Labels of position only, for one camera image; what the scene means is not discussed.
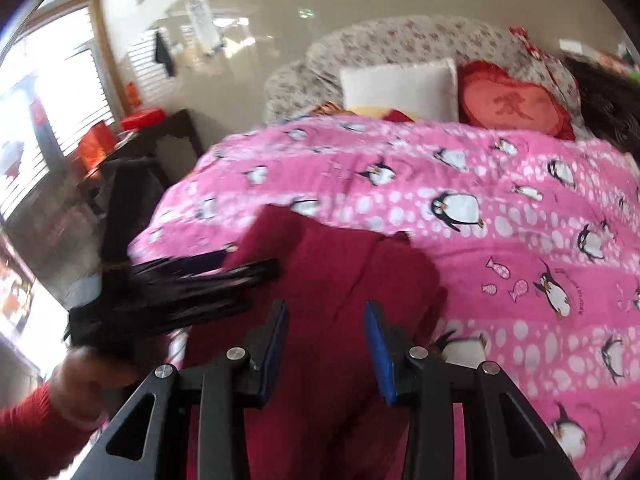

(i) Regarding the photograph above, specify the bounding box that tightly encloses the red floral cloth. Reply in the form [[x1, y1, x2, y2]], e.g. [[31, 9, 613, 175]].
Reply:
[[510, 27, 556, 68]]

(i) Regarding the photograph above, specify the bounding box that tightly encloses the dark red sweater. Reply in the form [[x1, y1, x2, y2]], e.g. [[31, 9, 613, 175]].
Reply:
[[182, 204, 448, 480]]

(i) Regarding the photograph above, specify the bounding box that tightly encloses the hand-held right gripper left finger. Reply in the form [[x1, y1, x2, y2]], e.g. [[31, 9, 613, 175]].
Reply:
[[72, 299, 291, 480]]

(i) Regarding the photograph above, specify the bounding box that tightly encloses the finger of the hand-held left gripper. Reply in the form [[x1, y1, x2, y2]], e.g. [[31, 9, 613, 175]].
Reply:
[[132, 252, 281, 286], [145, 280, 266, 331]]

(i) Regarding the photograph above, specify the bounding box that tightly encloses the dark hanging cloth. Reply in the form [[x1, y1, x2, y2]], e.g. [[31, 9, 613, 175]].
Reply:
[[154, 30, 177, 78]]

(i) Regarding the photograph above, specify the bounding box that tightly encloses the flat red box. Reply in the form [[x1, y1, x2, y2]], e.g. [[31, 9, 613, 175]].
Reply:
[[120, 108, 168, 132]]

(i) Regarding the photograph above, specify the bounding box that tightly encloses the eye chart wall poster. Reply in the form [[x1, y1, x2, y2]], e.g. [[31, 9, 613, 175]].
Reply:
[[185, 0, 221, 53]]

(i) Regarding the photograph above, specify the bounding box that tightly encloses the carved dark wooden cabinet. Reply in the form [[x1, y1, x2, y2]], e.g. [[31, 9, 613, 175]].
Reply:
[[565, 57, 640, 161]]

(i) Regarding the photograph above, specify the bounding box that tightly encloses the person's left hand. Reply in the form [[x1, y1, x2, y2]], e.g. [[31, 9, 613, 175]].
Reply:
[[50, 346, 143, 426]]

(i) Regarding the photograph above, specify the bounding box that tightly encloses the window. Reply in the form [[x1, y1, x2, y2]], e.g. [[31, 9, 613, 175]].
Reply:
[[0, 0, 116, 221]]

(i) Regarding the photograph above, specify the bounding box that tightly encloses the white pillow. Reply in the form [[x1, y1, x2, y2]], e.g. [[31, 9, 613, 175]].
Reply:
[[340, 57, 460, 123]]

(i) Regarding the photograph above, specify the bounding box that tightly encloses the yellow cloth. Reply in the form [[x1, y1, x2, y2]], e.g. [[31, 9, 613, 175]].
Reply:
[[345, 105, 396, 120]]

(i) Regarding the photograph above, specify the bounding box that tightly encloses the dark wooden table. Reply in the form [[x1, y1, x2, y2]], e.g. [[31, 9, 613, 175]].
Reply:
[[85, 108, 206, 271]]

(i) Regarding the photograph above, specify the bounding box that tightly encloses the white flat box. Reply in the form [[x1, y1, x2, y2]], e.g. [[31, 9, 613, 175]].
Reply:
[[560, 37, 601, 56]]

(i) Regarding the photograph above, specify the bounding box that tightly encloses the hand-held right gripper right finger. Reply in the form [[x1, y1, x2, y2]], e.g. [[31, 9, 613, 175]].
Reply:
[[364, 301, 583, 480]]

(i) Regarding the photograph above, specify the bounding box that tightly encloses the person's left forearm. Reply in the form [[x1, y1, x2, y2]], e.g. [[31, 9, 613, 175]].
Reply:
[[0, 379, 108, 480]]

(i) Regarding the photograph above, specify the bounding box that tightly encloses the red heart-shaped cushion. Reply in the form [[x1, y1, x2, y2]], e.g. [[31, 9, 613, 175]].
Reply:
[[456, 60, 576, 141]]

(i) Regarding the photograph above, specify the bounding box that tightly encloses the pink penguin print blanket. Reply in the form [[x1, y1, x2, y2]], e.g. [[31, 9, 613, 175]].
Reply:
[[127, 112, 640, 480]]

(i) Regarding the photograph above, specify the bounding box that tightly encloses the tall red gift box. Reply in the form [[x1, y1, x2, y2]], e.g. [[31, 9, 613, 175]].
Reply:
[[77, 121, 118, 171]]

